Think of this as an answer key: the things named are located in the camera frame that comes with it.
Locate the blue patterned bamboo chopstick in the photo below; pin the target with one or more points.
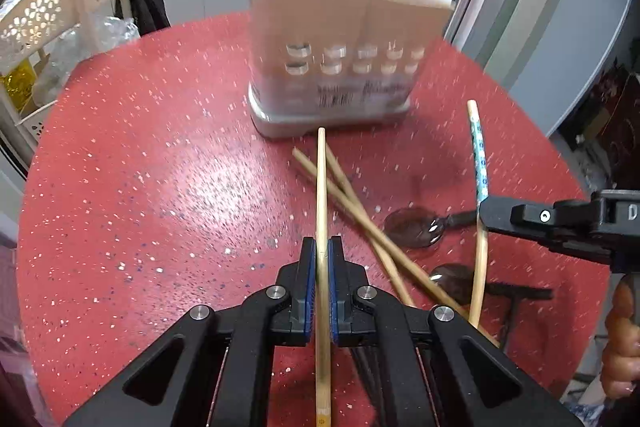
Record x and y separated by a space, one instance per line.
479 157

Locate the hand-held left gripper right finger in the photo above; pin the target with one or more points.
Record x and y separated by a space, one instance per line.
335 292

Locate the clear plastic bags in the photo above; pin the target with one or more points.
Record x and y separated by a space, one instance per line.
100 37

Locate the beige plastic utensil holder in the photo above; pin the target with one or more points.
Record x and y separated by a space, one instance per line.
300 17

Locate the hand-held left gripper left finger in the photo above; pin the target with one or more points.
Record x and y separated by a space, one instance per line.
310 287

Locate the grey sliding door frame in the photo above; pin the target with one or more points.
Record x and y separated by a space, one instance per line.
550 7

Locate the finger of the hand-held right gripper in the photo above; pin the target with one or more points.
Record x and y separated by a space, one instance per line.
530 219

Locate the person's right hand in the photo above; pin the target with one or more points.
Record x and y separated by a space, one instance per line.
620 342

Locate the yellow bag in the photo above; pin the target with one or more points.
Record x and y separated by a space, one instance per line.
17 82

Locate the plain bamboo chopstick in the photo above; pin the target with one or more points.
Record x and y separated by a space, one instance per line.
360 221
345 187

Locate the bamboo chopstick with yellow print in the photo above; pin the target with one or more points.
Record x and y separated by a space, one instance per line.
321 187

